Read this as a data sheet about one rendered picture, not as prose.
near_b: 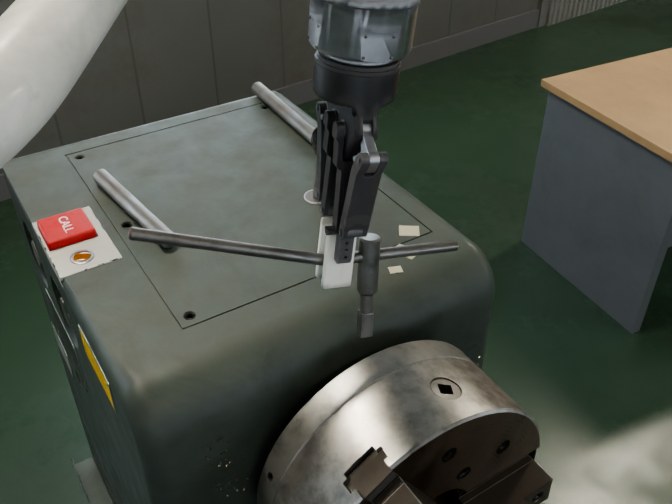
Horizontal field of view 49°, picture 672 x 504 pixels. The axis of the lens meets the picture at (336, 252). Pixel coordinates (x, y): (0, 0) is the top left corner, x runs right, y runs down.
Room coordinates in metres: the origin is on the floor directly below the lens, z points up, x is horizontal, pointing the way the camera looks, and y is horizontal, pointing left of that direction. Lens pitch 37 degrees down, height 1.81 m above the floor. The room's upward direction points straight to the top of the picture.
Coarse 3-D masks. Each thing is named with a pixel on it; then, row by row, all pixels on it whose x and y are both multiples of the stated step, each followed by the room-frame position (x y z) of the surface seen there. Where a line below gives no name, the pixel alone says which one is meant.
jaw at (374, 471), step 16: (368, 464) 0.45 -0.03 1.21; (384, 464) 0.44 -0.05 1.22; (352, 480) 0.44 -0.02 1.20; (368, 480) 0.43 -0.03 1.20; (384, 480) 0.43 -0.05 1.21; (400, 480) 0.43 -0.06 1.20; (368, 496) 0.42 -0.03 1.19; (384, 496) 0.43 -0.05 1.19; (400, 496) 0.42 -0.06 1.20; (416, 496) 0.42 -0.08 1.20
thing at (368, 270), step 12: (360, 240) 0.60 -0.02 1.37; (372, 240) 0.59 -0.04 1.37; (360, 252) 0.59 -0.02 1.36; (372, 252) 0.59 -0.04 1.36; (360, 264) 0.59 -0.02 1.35; (372, 264) 0.59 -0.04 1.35; (360, 276) 0.59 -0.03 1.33; (372, 276) 0.58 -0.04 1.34; (360, 288) 0.58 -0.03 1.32; (372, 288) 0.58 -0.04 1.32; (360, 300) 0.59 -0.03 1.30; (372, 300) 0.58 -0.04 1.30; (360, 312) 0.58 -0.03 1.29; (372, 312) 0.58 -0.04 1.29; (360, 324) 0.58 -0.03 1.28; (372, 324) 0.58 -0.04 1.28; (360, 336) 0.57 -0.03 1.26
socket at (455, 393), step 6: (432, 384) 0.53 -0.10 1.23; (438, 384) 0.53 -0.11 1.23; (444, 384) 0.53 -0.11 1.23; (450, 384) 0.53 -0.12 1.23; (432, 390) 0.52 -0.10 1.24; (438, 390) 0.52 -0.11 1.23; (444, 390) 0.53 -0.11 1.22; (450, 390) 0.53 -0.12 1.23; (456, 390) 0.53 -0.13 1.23; (438, 396) 0.51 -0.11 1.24; (444, 396) 0.51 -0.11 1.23; (450, 396) 0.52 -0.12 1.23; (456, 396) 0.52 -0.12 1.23
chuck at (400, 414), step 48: (384, 384) 0.53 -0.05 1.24; (480, 384) 0.55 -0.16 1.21; (336, 432) 0.49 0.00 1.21; (384, 432) 0.47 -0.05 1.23; (432, 432) 0.47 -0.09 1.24; (480, 432) 0.50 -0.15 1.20; (528, 432) 0.54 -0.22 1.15; (288, 480) 0.47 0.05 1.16; (336, 480) 0.44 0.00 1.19; (432, 480) 0.46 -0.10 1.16; (480, 480) 0.50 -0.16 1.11
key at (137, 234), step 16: (144, 240) 0.54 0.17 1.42; (160, 240) 0.54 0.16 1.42; (176, 240) 0.54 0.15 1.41; (192, 240) 0.55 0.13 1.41; (208, 240) 0.55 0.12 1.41; (224, 240) 0.56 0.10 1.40; (448, 240) 0.63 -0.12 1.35; (256, 256) 0.56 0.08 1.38; (272, 256) 0.56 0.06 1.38; (288, 256) 0.57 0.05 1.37; (304, 256) 0.57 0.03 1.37; (320, 256) 0.58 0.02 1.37; (384, 256) 0.60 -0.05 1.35; (400, 256) 0.60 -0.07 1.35
